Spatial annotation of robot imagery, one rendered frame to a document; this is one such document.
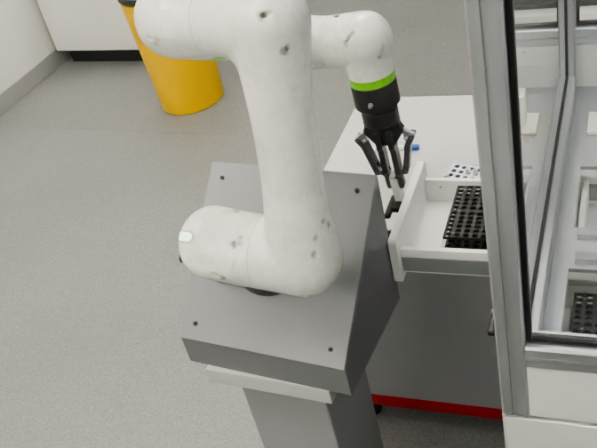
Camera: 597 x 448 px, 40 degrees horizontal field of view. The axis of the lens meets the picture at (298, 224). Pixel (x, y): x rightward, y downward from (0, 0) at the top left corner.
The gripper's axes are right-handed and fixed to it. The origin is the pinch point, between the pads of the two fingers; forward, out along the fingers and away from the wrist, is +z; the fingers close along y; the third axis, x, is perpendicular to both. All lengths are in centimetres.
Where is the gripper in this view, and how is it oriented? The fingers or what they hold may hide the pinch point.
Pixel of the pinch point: (395, 187)
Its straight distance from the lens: 179.1
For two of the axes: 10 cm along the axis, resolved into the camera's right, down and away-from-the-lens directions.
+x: -2.9, 6.2, -7.3
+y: -9.2, 0.1, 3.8
